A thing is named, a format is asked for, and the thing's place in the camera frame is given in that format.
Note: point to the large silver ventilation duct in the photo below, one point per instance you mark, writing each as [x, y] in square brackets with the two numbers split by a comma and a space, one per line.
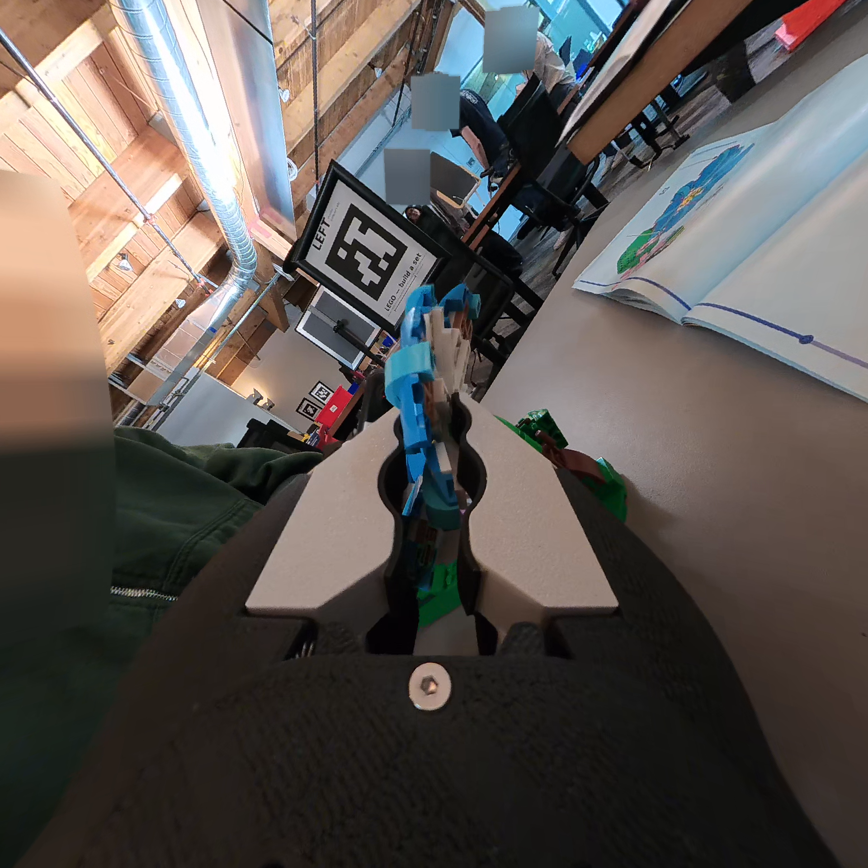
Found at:
[196, 135]

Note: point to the person's green jacket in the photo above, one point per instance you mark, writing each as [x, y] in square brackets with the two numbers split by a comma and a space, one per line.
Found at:
[169, 515]

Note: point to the black office chair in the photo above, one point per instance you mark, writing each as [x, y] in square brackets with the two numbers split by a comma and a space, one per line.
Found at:
[556, 183]

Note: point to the small blue lego flower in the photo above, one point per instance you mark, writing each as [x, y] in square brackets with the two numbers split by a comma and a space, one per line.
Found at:
[410, 400]

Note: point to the white framed panel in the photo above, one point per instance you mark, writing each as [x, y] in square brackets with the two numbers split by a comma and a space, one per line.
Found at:
[332, 319]

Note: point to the wooden desk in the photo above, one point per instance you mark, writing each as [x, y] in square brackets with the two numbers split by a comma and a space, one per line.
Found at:
[651, 61]

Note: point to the green lego base plate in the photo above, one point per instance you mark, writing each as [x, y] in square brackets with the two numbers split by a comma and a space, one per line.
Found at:
[607, 488]

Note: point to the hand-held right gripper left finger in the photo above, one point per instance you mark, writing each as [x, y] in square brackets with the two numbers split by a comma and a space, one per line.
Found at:
[319, 536]

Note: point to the framed marker sign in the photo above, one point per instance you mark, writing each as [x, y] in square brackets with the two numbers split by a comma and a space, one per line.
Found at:
[363, 247]

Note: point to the red box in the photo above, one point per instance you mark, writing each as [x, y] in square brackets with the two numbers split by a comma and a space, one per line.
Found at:
[339, 407]

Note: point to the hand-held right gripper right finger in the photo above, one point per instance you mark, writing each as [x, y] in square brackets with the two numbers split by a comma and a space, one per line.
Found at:
[536, 536]

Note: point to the lego instruction booklet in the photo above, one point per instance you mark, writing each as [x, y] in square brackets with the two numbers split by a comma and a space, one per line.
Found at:
[780, 224]

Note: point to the orange object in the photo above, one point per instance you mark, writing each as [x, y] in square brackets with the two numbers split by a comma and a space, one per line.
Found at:
[810, 24]

